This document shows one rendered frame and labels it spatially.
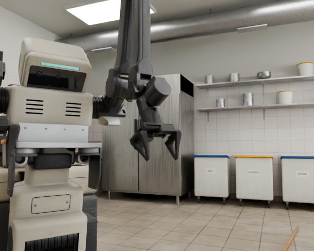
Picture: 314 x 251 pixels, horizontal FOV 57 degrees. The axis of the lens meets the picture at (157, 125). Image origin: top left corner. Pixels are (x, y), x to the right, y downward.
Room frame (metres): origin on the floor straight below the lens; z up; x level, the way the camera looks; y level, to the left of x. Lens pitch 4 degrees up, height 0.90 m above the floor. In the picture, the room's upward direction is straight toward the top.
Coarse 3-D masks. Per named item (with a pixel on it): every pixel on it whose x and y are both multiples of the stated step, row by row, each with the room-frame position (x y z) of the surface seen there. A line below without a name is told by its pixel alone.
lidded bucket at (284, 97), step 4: (280, 92) 4.54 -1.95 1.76; (284, 92) 4.50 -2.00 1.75; (288, 92) 4.48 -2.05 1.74; (292, 92) 4.51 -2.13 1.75; (280, 96) 4.55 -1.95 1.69; (284, 96) 4.50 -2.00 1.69; (288, 96) 4.49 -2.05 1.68; (292, 96) 4.53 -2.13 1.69; (280, 100) 4.56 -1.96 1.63; (284, 100) 4.51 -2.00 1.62; (288, 100) 4.50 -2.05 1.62; (292, 100) 4.55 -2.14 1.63
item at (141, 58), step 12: (132, 0) 0.90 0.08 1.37; (144, 0) 0.88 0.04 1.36; (132, 12) 0.90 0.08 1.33; (144, 12) 0.88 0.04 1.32; (132, 24) 0.90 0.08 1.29; (144, 24) 0.88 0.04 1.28; (132, 36) 0.90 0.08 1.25; (144, 36) 0.88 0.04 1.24; (132, 48) 0.90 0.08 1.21; (144, 48) 0.88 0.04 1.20; (132, 60) 0.90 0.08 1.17; (144, 60) 0.88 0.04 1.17; (132, 72) 0.88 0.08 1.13; (144, 72) 0.88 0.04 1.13
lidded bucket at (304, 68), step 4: (300, 64) 4.43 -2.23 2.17; (304, 64) 4.39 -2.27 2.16; (308, 64) 4.37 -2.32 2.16; (312, 64) 4.39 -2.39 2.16; (300, 68) 4.44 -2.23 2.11; (304, 68) 4.40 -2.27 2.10; (308, 68) 4.38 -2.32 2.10; (312, 68) 4.40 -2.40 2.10; (300, 72) 4.45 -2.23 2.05; (304, 72) 4.40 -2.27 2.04; (308, 72) 4.38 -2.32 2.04; (312, 72) 4.41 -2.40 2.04
